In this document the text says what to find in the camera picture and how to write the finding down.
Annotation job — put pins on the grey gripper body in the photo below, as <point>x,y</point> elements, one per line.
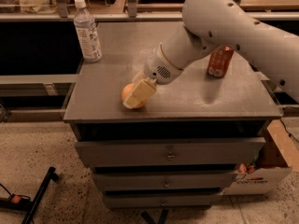
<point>159,68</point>

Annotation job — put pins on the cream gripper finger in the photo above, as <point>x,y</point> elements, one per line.
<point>144,89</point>
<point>139,75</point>

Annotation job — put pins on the orange fruit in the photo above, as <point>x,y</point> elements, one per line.
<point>126,92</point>

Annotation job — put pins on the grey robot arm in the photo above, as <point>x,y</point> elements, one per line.
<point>208,25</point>

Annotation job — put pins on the clear plastic water bottle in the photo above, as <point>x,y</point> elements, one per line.
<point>87,33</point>

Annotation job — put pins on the orange soda can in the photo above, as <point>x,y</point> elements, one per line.
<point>219,62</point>

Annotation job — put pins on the grey drawer cabinet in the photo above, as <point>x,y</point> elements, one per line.
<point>194,106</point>

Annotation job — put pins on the middle grey drawer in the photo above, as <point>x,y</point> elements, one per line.
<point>164,180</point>

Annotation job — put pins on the grey drawer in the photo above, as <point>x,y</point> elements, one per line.
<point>159,200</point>
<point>164,180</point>
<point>164,152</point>

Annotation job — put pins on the grey metal railing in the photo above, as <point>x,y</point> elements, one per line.
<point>135,10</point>

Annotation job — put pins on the bottom grey drawer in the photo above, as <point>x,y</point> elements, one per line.
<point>159,200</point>

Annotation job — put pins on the top grey drawer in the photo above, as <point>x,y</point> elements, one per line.
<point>164,152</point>

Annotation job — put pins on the black metal stand leg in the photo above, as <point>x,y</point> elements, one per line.
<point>50,176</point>

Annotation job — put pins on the white cardboard box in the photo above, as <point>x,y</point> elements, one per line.
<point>277,159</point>

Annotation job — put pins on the black orange floor tool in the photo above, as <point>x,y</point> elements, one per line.
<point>14,201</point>

